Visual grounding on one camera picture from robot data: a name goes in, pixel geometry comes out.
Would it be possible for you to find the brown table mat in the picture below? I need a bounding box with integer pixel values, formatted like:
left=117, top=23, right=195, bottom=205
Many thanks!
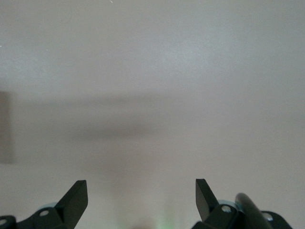
left=0, top=0, right=305, bottom=229

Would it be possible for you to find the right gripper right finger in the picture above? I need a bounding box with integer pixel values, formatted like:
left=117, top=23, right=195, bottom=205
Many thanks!
left=192, top=178, right=293, bottom=229

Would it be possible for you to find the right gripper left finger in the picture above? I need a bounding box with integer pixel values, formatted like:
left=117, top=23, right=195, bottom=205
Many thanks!
left=0, top=180, right=88, bottom=229

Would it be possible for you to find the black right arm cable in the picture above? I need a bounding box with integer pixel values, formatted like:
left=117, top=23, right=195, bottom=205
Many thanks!
left=234, top=192, right=274, bottom=229

